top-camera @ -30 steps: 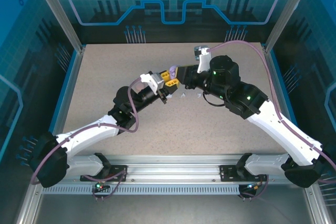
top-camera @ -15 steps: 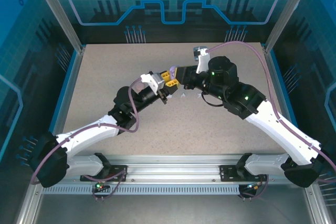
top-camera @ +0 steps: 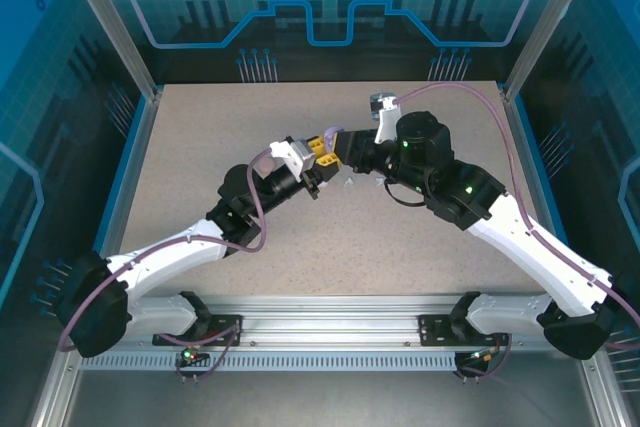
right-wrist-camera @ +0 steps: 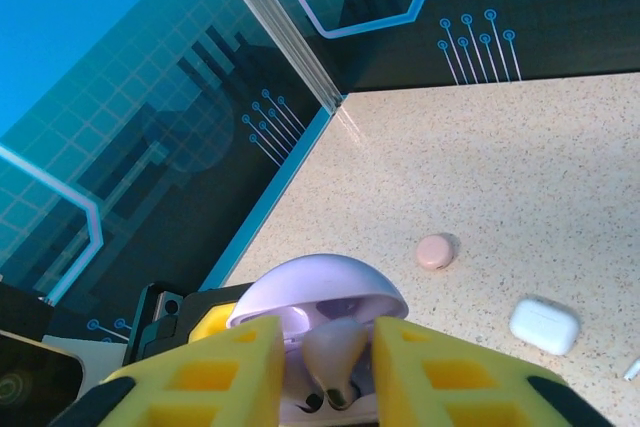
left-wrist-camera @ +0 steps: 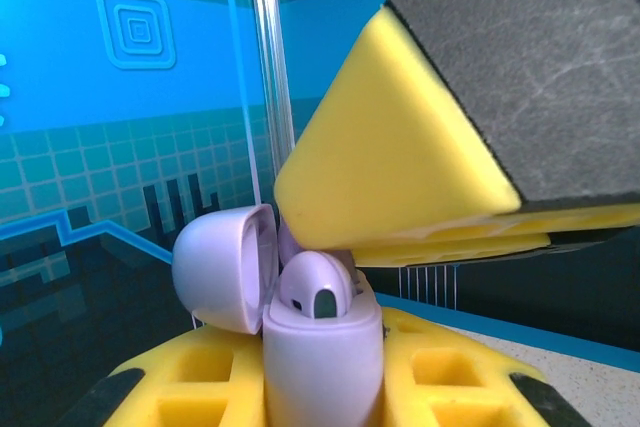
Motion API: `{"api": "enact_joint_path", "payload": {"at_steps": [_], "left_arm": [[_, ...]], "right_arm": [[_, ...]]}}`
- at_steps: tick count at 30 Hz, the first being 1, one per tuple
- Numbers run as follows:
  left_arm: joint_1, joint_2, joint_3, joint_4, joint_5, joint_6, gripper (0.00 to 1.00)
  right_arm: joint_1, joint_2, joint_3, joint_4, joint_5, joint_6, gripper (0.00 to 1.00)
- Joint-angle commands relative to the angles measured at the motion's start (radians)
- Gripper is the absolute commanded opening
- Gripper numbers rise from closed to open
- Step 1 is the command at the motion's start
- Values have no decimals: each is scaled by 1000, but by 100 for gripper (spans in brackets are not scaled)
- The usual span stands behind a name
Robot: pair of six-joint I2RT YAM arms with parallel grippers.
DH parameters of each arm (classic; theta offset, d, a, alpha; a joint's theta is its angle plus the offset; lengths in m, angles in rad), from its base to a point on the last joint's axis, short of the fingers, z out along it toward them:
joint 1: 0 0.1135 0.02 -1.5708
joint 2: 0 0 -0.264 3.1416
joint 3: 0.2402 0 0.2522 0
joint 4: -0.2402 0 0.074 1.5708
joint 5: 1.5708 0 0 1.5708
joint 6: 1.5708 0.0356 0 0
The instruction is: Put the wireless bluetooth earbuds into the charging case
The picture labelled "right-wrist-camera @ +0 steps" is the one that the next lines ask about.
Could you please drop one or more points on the white rectangular earbud charging case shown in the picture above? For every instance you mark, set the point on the white rectangular earbud charging case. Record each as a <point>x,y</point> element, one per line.
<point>545,324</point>

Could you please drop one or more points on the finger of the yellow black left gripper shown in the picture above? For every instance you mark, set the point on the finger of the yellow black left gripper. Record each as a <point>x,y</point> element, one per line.
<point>212,322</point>

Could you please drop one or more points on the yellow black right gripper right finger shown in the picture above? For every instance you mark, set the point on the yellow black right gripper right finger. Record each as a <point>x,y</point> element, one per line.
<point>450,387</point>

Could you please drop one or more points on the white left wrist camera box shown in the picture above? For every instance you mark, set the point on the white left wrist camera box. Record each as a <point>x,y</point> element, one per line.
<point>30,387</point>

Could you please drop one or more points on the purple round earbud charging case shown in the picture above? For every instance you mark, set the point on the purple round earbud charging case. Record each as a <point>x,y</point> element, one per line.
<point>320,277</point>

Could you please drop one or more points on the purple earbud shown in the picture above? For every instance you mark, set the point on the purple earbud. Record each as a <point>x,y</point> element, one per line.
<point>332,352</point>

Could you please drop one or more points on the aluminium frame post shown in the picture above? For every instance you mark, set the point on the aluminium frame post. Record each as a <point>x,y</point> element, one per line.
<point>277,22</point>

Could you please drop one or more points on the pink round earbud charging case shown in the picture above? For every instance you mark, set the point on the pink round earbud charging case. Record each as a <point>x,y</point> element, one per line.
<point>437,251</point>

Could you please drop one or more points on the white earbud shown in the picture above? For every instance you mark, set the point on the white earbud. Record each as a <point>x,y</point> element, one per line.
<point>632,369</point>

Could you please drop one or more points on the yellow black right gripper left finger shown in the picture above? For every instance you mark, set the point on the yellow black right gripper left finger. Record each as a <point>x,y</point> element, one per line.
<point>200,387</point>

